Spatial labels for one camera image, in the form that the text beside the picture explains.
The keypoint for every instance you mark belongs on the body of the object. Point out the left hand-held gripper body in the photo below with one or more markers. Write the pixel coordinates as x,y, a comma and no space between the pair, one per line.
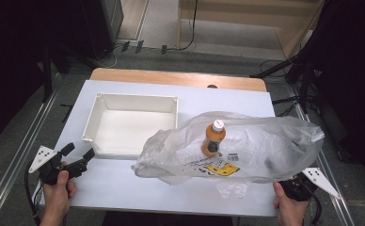
50,171

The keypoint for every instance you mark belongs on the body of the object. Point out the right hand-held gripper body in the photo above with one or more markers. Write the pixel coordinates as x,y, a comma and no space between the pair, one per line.
301,188

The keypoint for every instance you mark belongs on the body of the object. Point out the white plastic box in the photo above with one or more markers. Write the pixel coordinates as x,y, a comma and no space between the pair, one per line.
130,128

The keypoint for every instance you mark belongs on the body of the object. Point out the clear plastic bag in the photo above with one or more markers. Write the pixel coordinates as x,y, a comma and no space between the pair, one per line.
265,141

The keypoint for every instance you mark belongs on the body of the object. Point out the orange drink bottle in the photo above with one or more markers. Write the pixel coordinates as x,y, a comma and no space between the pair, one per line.
213,139

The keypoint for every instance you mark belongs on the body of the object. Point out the person's right hand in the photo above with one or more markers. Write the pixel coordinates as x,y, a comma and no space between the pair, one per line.
288,208

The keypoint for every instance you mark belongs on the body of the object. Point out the person's left hand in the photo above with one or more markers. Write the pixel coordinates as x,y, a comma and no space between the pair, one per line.
56,196

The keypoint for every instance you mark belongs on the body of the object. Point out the white table sheet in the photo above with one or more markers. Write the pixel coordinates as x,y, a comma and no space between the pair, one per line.
114,185

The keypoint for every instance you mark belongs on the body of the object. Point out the black upright stand pole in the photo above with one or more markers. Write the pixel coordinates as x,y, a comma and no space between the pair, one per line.
47,75

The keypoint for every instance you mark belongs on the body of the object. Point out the person's dark lap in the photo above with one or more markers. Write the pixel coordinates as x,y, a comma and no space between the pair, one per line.
168,220

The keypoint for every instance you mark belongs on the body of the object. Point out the wooden table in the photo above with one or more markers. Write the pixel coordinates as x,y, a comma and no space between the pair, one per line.
158,77

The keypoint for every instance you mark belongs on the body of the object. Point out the black curtain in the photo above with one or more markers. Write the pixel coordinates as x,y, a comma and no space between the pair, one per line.
353,78
8,62

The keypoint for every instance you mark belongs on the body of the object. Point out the black floor plug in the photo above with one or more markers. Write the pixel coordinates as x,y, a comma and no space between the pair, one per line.
125,46
164,49

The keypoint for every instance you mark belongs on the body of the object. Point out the black tripod stand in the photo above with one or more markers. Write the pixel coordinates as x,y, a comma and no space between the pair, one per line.
284,64

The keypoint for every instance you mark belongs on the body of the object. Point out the black cabinet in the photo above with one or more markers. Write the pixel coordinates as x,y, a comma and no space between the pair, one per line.
103,25

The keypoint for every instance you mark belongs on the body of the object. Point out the metal floor rail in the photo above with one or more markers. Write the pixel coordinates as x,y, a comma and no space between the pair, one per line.
331,175
17,160

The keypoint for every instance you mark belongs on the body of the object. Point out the light wooden frame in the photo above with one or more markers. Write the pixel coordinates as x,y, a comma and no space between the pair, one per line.
243,19

